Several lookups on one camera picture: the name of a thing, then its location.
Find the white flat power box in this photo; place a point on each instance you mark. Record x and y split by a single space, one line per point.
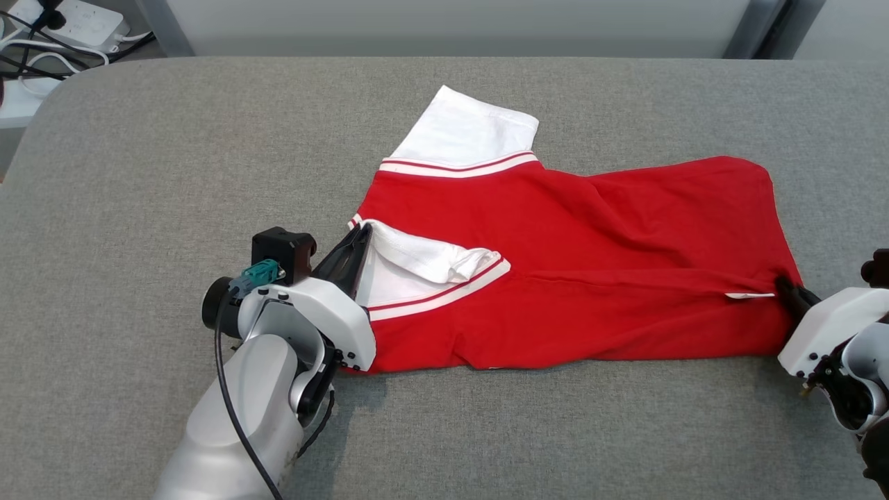
21 104

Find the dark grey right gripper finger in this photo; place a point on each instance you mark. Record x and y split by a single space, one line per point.
795 290
795 309

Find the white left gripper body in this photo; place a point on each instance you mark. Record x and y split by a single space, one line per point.
333 312

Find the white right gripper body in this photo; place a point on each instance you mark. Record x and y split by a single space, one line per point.
826 323

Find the grey partition post double foot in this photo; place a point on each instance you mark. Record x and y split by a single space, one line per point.
746 35

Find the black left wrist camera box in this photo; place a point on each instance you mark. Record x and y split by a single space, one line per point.
281 253

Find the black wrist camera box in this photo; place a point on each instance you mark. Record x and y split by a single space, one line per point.
281 253
878 267

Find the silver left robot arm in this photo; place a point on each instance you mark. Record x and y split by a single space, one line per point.
236 430

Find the black plug adapter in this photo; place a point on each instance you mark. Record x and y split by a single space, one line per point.
52 14

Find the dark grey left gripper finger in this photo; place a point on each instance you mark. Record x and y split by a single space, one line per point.
344 253
358 278

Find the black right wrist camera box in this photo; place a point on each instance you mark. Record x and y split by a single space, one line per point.
878 267

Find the grey partition post single foot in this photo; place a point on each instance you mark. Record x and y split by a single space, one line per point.
167 35

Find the teal left camera connector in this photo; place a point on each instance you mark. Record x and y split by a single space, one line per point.
258 274

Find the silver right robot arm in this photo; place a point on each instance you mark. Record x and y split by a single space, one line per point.
868 361

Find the red shirt with white sleeves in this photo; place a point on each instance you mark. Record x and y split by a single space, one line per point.
590 264

